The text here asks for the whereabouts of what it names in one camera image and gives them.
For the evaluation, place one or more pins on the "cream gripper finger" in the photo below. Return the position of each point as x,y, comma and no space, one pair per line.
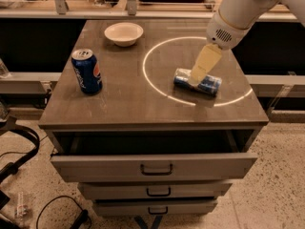
206,60

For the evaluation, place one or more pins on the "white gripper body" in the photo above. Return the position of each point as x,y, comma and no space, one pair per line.
221,34

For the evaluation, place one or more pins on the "Red Bull can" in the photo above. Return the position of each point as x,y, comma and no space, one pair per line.
209,85

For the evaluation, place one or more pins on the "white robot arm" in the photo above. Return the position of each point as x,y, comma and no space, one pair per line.
230,24

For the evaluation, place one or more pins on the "blue Pepsi can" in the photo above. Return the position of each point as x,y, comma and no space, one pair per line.
87,71

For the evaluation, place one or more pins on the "white ceramic bowl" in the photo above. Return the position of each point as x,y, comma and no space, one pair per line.
123,34

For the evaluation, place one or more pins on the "grey drawer cabinet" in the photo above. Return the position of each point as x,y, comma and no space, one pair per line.
138,94

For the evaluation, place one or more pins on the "open top drawer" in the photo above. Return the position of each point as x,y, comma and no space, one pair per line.
152,158

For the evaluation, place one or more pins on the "middle drawer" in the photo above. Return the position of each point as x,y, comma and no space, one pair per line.
139,190

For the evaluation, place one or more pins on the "bottom drawer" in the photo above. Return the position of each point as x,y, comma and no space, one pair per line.
155,207

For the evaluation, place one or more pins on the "metal shelf rail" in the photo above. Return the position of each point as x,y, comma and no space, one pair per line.
87,9

